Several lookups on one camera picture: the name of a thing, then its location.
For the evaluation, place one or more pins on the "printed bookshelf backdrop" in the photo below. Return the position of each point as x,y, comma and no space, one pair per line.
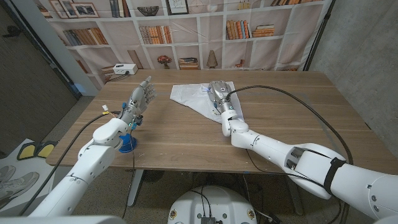
267,53

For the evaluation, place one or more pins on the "grey table leg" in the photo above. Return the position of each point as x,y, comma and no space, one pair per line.
295,196

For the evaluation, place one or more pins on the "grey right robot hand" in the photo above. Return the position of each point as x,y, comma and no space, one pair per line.
220,90

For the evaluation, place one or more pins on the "white power strip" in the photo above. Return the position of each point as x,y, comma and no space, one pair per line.
125,68

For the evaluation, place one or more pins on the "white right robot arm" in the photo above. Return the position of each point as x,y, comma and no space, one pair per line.
273,149

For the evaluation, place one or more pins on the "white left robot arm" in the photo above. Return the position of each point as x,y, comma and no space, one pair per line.
90,161

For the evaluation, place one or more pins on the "white cloth napkin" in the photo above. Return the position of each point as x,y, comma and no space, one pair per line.
192,98

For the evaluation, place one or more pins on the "white shoe print floor mat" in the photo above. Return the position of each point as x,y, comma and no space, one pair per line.
21,186

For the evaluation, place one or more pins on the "white table leg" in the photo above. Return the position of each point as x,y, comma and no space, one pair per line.
139,179

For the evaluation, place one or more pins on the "blue round cap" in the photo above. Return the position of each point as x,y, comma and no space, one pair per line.
128,145

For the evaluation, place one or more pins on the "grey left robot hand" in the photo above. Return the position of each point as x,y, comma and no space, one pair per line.
138,99

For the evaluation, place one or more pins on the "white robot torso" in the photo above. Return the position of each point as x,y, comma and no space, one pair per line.
217,202

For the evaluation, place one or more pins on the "black backdrop stand pole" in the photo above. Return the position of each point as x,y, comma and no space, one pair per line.
320,34

